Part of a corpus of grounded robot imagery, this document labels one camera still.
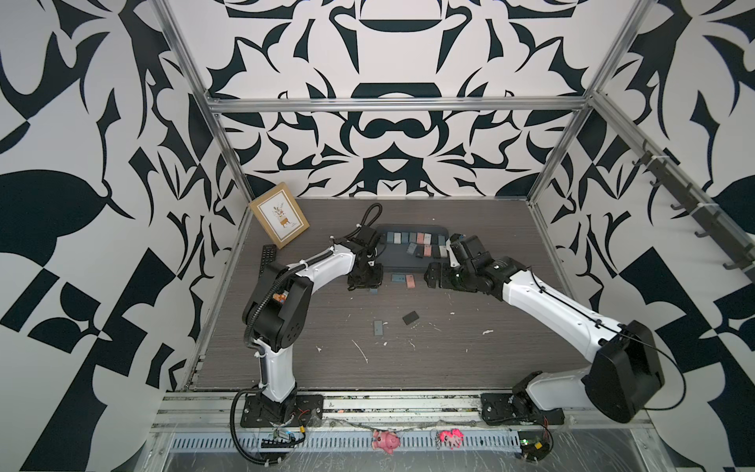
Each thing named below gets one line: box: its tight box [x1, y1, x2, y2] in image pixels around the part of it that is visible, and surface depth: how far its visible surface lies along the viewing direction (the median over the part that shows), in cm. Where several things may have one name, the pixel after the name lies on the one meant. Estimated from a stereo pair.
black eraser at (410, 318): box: [402, 310, 420, 326], surface depth 92 cm
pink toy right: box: [438, 427, 465, 451], surface depth 72 cm
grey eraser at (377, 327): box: [373, 320, 384, 337], surface depth 89 cm
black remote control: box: [258, 243, 278, 279], surface depth 104 cm
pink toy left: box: [371, 429, 402, 455], surface depth 70 cm
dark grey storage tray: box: [376, 224, 451, 273], surface depth 109 cm
